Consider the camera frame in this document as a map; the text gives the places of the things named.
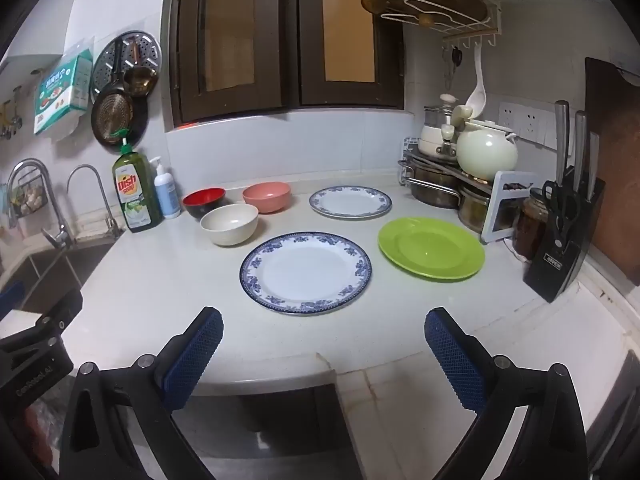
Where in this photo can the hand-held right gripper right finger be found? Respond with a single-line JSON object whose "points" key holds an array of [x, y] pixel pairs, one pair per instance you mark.
{"points": [[452, 355]]}

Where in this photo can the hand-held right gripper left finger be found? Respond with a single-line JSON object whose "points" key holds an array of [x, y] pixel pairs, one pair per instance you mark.
{"points": [[200, 355]]}

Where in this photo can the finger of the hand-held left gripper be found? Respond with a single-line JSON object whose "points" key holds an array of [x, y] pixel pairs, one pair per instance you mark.
{"points": [[11, 296], [57, 312]]}

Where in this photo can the green plate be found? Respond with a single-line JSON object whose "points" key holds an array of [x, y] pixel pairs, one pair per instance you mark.
{"points": [[430, 250]]}

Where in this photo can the large blue floral plate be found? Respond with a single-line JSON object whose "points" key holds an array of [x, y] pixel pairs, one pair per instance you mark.
{"points": [[305, 275]]}

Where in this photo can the cream bowl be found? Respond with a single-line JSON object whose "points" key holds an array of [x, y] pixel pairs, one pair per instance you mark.
{"points": [[230, 225]]}

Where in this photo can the red and black bowl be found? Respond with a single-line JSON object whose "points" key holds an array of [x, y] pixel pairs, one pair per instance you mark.
{"points": [[202, 200]]}

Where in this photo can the pink bowl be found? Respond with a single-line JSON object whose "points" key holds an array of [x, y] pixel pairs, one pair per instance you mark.
{"points": [[267, 197]]}

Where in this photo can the small blue floral plate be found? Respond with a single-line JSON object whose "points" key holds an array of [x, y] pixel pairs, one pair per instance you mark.
{"points": [[350, 202]]}

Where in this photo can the steel sink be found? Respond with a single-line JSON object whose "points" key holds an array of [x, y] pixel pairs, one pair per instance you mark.
{"points": [[55, 270]]}

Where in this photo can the tall chrome faucet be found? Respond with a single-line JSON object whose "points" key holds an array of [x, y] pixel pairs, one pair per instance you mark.
{"points": [[56, 205]]}

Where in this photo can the slim chrome faucet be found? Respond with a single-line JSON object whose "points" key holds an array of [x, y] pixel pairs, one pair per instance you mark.
{"points": [[107, 210]]}

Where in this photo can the black knife block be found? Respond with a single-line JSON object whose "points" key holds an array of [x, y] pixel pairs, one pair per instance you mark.
{"points": [[555, 270]]}

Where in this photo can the green dish soap bottle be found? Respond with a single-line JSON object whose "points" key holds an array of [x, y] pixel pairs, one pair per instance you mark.
{"points": [[135, 195]]}

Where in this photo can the small steel pot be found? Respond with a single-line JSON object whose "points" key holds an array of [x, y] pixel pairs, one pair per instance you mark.
{"points": [[472, 210]]}

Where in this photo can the white stand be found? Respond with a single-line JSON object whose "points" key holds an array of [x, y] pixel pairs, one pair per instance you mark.
{"points": [[495, 210]]}

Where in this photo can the glass jar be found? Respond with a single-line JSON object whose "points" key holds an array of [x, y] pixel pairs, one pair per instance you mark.
{"points": [[530, 225]]}

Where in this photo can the white pump bottle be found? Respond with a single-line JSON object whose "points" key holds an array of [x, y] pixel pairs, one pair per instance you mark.
{"points": [[166, 197]]}

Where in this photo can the large steel pot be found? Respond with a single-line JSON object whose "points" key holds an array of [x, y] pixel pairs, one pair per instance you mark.
{"points": [[435, 190]]}

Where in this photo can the black kitchen scissors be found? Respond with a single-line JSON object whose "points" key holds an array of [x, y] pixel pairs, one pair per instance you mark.
{"points": [[565, 205]]}

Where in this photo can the metal pot rack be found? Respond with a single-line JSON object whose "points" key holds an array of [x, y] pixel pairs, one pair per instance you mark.
{"points": [[406, 160]]}

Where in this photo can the bronze frying pan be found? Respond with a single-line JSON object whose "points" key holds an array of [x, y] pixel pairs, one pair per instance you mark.
{"points": [[112, 117]]}

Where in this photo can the cream enamel kettle pot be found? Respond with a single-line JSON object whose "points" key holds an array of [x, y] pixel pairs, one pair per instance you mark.
{"points": [[485, 155]]}

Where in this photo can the black round pan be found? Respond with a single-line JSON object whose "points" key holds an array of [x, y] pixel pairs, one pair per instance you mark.
{"points": [[141, 127]]}

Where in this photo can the paper towel packet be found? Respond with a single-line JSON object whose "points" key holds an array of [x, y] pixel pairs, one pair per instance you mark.
{"points": [[60, 90]]}

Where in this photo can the white pot with glass lid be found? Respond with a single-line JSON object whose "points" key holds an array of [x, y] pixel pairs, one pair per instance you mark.
{"points": [[430, 140]]}

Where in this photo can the brass ladle pot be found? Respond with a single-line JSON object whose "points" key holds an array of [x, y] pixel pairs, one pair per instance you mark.
{"points": [[137, 80]]}

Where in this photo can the dark wooden board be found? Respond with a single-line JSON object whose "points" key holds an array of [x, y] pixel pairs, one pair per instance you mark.
{"points": [[617, 160]]}

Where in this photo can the white hanging spoon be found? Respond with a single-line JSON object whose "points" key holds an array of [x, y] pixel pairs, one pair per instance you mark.
{"points": [[479, 95]]}

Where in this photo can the round metal steamer tray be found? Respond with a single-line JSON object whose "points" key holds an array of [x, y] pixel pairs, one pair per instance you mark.
{"points": [[146, 47]]}

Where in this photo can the hanging black scissors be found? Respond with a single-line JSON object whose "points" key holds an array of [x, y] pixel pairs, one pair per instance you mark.
{"points": [[452, 57]]}

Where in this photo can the dark wooden window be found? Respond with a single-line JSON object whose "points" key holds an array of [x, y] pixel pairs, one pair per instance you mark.
{"points": [[290, 60]]}

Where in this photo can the brass wall pipe valves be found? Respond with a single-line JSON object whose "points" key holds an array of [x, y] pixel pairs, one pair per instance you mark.
{"points": [[5, 120]]}

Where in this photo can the white wall socket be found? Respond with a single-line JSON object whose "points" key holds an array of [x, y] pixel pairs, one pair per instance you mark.
{"points": [[525, 122]]}

